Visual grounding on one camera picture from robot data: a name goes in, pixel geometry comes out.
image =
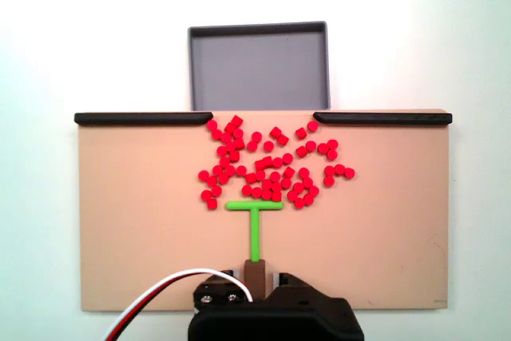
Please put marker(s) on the beige board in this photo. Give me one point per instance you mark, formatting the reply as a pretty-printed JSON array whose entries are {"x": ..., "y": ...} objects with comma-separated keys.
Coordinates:
[{"x": 139, "y": 217}]

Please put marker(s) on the black edge rail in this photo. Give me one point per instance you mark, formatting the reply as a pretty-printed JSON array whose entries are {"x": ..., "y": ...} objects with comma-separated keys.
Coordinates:
[
  {"x": 143, "y": 118},
  {"x": 383, "y": 118}
]

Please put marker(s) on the grey tray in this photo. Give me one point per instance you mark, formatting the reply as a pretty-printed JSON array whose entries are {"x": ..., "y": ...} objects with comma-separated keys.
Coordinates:
[{"x": 259, "y": 69}]

